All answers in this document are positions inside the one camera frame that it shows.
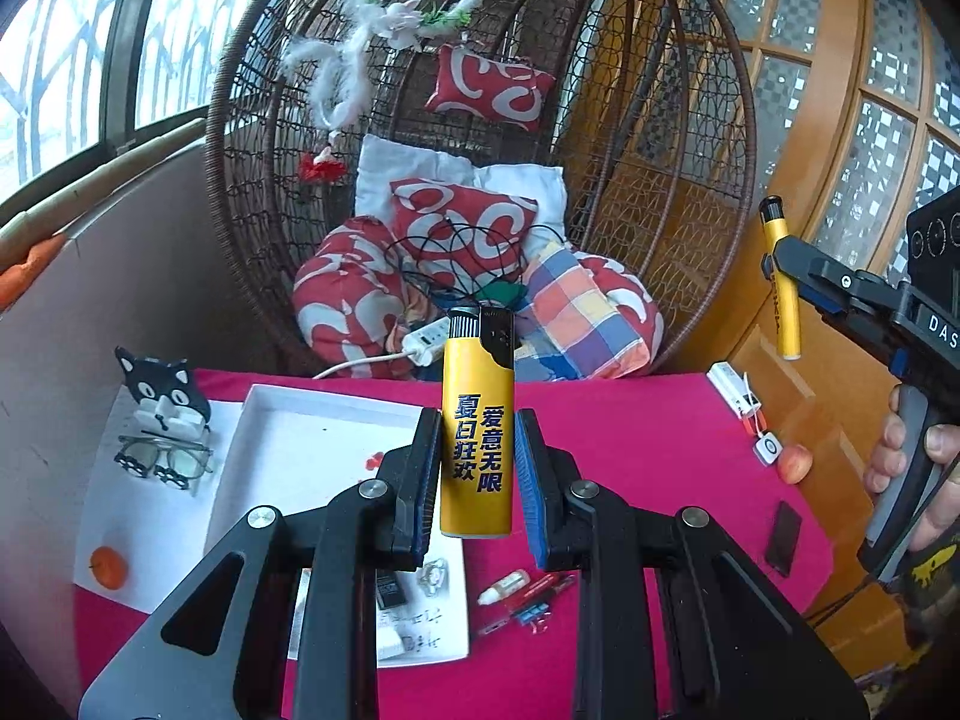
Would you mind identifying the pink tablecloth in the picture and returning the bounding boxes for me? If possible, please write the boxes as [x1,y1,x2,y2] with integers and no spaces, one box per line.
[71,367,833,720]

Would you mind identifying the beige rolled mat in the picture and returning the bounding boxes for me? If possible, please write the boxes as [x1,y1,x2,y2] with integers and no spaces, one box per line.
[0,115,208,265]

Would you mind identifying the white paper sheet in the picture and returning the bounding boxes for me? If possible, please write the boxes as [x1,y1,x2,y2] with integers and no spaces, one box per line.
[75,390,245,613]

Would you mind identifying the yellow lighter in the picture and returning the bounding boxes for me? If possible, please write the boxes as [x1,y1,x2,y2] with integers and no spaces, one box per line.
[439,306,517,539]

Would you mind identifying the window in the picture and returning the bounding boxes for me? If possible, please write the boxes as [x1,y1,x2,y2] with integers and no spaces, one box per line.
[0,0,301,200]

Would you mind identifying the black cat phone holder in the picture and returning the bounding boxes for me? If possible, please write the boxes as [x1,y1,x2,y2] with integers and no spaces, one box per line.
[114,346,215,446]

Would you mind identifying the small white dropper bottle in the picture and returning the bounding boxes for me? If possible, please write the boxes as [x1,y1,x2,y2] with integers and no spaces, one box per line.
[475,571,534,608]

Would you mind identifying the eyeglasses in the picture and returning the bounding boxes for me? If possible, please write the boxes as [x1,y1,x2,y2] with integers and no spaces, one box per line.
[113,430,215,497]

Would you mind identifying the square red white cushion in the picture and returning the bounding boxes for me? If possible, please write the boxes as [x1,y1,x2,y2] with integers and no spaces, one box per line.
[388,178,542,280]

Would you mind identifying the yellow tube with black cap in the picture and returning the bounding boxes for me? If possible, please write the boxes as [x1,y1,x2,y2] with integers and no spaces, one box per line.
[759,196,802,359]

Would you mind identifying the wooden glass panel door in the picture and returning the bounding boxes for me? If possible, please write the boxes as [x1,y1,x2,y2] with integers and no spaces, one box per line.
[570,0,960,406]

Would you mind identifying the orange mandarin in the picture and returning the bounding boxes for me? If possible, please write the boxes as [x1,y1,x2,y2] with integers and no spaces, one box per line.
[88,546,129,591]

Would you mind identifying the small hanging red white cushion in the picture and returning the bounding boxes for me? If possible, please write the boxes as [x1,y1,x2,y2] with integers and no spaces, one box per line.
[424,43,558,134]

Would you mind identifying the green cloth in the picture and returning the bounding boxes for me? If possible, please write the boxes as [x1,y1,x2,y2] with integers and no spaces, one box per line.
[475,280,530,309]

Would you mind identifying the large red white seat cushion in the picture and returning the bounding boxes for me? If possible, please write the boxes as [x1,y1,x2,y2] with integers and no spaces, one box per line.
[292,215,665,380]

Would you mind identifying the plaid pillow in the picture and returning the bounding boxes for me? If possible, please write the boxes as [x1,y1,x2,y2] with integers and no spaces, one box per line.
[517,241,654,384]

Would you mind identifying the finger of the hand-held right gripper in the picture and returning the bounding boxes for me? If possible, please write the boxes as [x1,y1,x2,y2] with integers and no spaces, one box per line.
[804,285,897,340]
[771,235,902,308]

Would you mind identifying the white shallow box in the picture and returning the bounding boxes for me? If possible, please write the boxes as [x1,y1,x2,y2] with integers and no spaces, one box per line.
[204,384,472,668]

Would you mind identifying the black cable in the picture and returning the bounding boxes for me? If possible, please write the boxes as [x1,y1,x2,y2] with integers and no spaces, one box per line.
[389,213,564,302]

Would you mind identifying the peach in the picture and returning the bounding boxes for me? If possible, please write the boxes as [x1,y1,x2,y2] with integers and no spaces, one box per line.
[775,443,813,488]

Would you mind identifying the white feather hoop decoration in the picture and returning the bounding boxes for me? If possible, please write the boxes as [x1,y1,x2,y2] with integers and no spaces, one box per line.
[281,0,485,185]

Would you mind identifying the red metallic tube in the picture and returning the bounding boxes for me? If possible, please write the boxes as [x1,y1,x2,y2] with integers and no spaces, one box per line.
[524,573,579,606]

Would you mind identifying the white power strip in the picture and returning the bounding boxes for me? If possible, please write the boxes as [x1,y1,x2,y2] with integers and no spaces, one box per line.
[311,316,452,381]

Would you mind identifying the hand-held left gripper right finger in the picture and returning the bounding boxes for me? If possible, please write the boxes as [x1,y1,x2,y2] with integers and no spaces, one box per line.
[514,406,871,720]

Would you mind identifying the black plug charger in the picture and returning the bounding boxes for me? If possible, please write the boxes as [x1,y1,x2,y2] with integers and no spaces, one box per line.
[374,570,413,613]

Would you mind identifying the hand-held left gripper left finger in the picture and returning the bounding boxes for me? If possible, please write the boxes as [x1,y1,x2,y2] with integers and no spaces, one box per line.
[79,406,445,720]

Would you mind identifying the person's right forearm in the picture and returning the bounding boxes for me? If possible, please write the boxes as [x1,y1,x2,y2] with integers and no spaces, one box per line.
[889,532,960,653]

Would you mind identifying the wicker hanging chair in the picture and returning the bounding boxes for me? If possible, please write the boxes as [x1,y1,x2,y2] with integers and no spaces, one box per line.
[204,0,758,381]

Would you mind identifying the flat black rectangle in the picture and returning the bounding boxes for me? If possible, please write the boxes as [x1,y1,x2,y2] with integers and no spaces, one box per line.
[763,500,804,579]

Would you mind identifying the person's right hand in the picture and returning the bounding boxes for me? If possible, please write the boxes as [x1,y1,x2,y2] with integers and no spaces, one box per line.
[862,384,960,563]

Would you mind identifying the white pillow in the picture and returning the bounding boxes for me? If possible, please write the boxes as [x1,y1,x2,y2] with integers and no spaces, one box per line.
[354,135,568,250]

